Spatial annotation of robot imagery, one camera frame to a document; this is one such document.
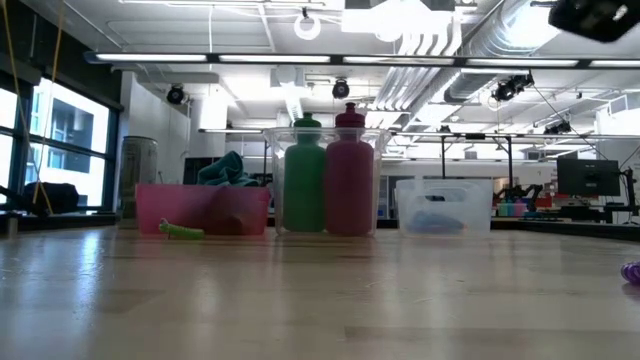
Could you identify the purple sports bottle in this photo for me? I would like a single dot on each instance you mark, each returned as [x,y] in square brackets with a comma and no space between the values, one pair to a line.
[350,190]

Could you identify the green sports bottle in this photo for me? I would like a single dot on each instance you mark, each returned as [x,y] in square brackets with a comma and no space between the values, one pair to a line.
[305,190]

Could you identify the teal microfibre cloth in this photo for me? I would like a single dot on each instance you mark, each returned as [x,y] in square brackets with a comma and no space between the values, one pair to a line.
[227,172]

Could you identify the green coil keyring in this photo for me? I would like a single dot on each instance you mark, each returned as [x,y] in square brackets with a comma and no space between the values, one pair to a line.
[182,232]

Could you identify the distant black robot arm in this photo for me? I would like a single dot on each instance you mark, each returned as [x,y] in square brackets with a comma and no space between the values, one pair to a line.
[520,191]

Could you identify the black ceiling spotlight cluster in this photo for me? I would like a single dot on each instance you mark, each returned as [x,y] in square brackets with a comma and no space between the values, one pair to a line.
[510,89]

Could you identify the black computer monitor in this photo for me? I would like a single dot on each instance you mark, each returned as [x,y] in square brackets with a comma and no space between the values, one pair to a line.
[587,177]

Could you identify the small clear plastic bin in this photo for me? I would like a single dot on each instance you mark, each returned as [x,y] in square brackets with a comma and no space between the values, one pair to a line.
[470,200]

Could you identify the purple coil keyring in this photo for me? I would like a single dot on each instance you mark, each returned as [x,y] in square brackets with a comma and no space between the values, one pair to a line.
[632,273]

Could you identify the large clear plastic bin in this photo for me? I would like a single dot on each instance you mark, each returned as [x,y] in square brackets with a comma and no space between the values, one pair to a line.
[277,200]

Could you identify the long ceiling light bar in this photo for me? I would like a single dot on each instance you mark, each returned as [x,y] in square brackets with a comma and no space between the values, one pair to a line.
[150,57]

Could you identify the pink plastic bin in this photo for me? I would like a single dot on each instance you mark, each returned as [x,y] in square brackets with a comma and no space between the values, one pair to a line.
[175,207]

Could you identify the grey metal can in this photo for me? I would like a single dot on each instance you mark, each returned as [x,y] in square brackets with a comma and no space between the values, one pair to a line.
[137,170]

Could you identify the large dark-framed window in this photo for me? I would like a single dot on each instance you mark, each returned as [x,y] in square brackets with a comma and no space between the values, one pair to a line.
[70,120]

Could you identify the black bag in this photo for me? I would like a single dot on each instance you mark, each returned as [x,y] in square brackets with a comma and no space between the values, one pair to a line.
[50,197]

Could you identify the silver ceiling duct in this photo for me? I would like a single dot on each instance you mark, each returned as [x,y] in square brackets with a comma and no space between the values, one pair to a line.
[500,30]

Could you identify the black aluminium rig frame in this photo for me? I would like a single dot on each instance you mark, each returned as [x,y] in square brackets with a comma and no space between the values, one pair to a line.
[575,230]

